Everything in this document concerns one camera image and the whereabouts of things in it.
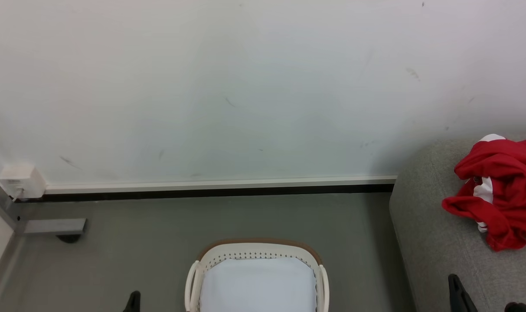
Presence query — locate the grey metal frame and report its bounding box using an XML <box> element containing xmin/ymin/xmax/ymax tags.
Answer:
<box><xmin>0</xmin><ymin>168</ymin><xmax>88</xmax><ymax>236</ymax></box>

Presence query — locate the grey fabric sofa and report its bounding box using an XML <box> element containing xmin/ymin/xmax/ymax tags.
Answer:
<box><xmin>389</xmin><ymin>136</ymin><xmax>526</xmax><ymax>312</ymax></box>

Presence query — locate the white and black baseboard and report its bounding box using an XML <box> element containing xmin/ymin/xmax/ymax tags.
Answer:
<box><xmin>14</xmin><ymin>175</ymin><xmax>398</xmax><ymax>203</ymax></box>

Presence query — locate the white plastic laundry basket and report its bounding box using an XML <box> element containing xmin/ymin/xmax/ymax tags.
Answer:
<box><xmin>184</xmin><ymin>237</ymin><xmax>330</xmax><ymax>312</ymax></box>

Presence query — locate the white wall power box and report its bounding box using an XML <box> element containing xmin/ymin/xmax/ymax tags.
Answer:
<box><xmin>0</xmin><ymin>163</ymin><xmax>46</xmax><ymax>200</ymax></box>

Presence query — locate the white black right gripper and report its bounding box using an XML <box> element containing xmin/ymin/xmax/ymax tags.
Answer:
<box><xmin>448</xmin><ymin>274</ymin><xmax>526</xmax><ymax>312</ymax></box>

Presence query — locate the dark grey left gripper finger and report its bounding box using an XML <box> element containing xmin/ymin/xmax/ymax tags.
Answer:
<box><xmin>123</xmin><ymin>291</ymin><xmax>141</xmax><ymax>312</ymax></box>

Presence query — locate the red and white garment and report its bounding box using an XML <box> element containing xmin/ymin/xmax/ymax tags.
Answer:
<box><xmin>441</xmin><ymin>134</ymin><xmax>526</xmax><ymax>252</ymax></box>

